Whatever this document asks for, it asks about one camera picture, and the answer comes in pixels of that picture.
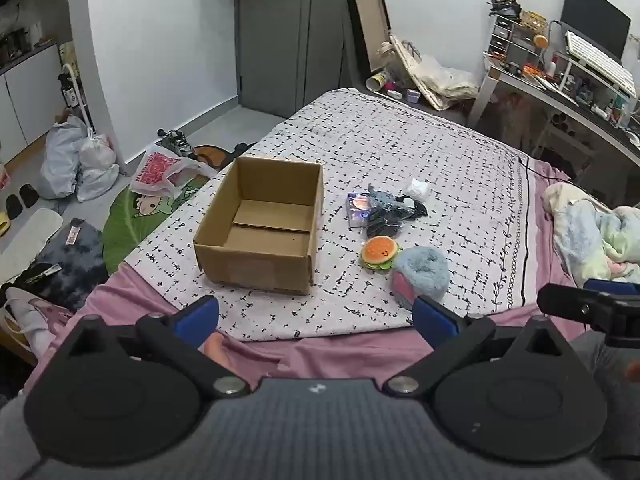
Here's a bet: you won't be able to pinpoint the fluffy blue pink plush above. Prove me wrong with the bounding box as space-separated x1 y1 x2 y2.
390 246 450 311

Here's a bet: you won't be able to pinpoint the orange burger plush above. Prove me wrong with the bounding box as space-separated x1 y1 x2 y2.
360 236 400 271

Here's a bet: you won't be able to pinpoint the black stitched plush toy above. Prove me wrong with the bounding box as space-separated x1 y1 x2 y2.
366 196 427 238

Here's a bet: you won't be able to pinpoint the blue tissue pack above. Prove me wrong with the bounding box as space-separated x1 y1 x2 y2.
345 192 371 230

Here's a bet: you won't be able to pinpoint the grey denim plush toy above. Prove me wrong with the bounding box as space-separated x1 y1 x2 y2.
368 184 414 214

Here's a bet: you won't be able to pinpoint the white crumpled soft pouch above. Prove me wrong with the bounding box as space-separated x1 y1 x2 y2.
402 178 430 203

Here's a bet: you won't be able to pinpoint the pastel fluffy blanket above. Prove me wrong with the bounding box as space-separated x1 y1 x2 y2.
542 183 640 287

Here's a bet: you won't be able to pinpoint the blue tie-dye rug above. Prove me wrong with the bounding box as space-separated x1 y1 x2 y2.
11 219 108 312

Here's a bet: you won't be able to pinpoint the green leaf cartoon rug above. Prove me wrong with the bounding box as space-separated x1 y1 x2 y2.
102 176 208 274

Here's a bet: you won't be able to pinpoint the brown cardboard box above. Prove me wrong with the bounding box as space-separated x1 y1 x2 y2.
193 156 323 295

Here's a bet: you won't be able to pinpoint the white black patterned blanket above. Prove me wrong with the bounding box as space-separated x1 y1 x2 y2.
126 89 538 341

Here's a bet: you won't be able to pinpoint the white red plastic bag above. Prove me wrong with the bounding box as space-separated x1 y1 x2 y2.
129 144 217 198

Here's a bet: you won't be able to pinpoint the black slippers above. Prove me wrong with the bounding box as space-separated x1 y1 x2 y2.
193 143 253 171

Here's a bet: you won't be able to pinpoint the grey sneakers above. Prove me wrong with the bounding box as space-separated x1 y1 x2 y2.
157 129 196 159

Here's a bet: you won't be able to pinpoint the white garbage bags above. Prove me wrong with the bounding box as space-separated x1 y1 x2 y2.
36 115 120 203

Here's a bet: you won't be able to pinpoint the white desk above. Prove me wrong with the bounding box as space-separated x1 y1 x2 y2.
466 56 640 196

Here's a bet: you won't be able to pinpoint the white keyboard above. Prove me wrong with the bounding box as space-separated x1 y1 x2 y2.
565 32 637 98

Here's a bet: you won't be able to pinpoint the cream tote bag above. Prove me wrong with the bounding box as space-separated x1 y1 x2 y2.
390 32 480 110

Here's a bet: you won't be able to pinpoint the paper cup tube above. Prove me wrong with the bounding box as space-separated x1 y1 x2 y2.
366 70 390 92

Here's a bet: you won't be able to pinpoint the white kitchen cabinet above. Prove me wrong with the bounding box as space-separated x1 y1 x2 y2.
0 42 65 162

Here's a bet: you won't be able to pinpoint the small drawer organizer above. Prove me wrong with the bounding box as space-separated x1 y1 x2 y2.
487 15 540 65

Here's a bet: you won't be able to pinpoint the black computer monitor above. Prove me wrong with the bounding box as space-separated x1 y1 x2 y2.
560 0 631 62

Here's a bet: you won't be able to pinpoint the dark grey door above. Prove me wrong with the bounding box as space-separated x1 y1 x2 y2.
234 0 358 117

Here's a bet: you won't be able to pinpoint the black framed board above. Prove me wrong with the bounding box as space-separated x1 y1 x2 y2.
346 0 390 79

